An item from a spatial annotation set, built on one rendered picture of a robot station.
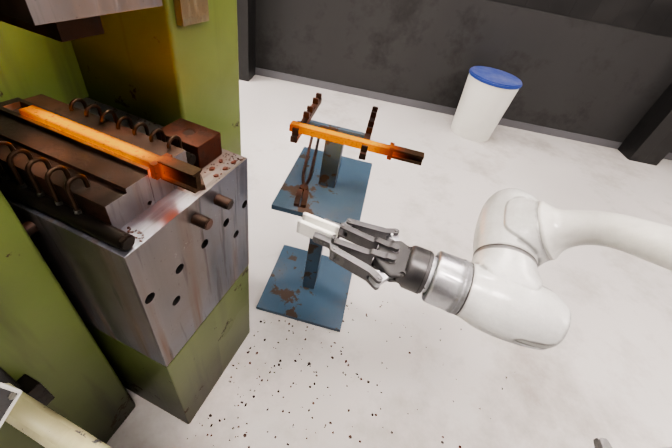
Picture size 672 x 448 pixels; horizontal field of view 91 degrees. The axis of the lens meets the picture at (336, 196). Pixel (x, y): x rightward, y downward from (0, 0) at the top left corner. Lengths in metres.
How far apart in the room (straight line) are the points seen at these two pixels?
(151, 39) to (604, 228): 0.97
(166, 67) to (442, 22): 3.00
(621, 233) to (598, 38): 3.56
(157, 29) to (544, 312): 0.93
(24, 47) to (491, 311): 1.14
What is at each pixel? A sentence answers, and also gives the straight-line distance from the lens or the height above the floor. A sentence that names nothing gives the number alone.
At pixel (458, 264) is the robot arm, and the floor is 1.04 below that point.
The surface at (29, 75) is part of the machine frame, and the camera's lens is 1.15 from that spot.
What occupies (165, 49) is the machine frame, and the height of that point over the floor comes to 1.13.
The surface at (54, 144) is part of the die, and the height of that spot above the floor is 0.99.
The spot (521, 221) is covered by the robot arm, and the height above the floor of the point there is 1.09.
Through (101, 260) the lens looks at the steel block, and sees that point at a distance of 0.77.
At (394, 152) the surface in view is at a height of 0.93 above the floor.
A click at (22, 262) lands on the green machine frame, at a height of 0.84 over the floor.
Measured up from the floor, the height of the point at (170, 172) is 1.00.
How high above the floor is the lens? 1.42
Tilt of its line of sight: 39 degrees down
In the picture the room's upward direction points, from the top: 12 degrees clockwise
